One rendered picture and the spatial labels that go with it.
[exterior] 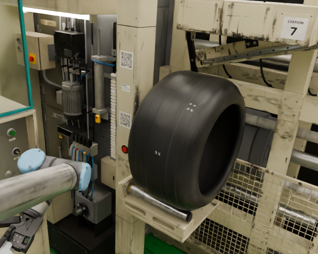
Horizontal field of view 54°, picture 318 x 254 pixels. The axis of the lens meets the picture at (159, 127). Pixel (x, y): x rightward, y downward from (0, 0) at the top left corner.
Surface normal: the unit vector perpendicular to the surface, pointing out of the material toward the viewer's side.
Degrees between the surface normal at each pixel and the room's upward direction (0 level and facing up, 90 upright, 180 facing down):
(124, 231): 90
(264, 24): 90
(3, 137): 90
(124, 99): 90
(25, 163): 27
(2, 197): 58
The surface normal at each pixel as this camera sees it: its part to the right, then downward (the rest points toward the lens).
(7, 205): 0.98, 0.02
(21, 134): 0.81, 0.28
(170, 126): -0.47, -0.24
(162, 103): -0.36, -0.47
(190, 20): -0.59, 0.29
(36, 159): -0.13, -0.66
